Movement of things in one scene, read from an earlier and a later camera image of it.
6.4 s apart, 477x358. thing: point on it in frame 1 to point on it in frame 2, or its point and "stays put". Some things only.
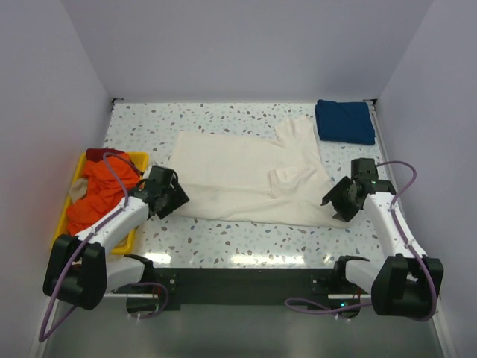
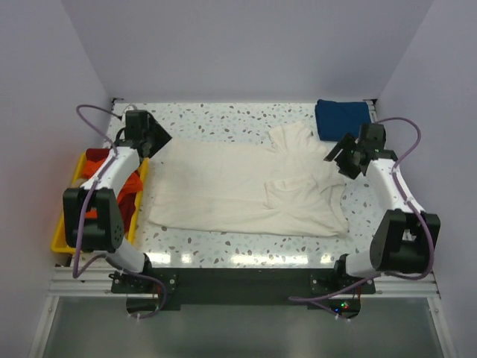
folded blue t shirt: x=345 y=121 stays put
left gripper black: x=178 y=198 to x=162 y=137
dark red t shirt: x=97 y=154 stays put
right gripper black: x=343 y=212 to x=345 y=169
